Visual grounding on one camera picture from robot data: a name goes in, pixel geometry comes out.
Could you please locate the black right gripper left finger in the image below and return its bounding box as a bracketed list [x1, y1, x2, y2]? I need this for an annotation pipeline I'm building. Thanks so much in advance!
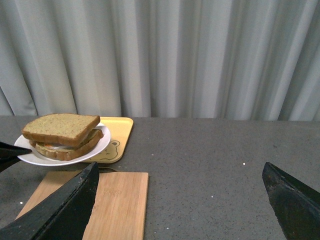
[0, 162, 99, 240]

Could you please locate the yellow bear tray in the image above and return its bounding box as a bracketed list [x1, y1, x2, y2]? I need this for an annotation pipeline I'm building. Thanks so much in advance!
[84, 117, 134, 164]

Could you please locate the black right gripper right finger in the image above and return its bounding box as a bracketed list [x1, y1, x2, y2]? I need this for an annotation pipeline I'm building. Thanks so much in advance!
[262, 162, 320, 240]

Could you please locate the bread slice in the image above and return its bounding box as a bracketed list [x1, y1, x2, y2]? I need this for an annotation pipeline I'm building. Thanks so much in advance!
[29, 129, 104, 161]
[21, 113, 100, 147]

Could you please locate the white round plate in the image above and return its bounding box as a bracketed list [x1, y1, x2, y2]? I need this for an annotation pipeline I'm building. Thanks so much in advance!
[14, 123, 111, 167]

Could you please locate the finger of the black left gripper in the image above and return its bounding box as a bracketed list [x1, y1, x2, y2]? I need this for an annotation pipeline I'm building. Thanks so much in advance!
[0, 142, 32, 158]
[0, 156, 20, 172]

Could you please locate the bamboo cutting board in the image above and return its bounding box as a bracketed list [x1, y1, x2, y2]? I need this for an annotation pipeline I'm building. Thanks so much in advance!
[14, 167, 150, 240]

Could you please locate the grey curtain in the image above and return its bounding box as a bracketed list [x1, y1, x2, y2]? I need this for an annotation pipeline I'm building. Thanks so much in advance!
[0, 0, 320, 121]

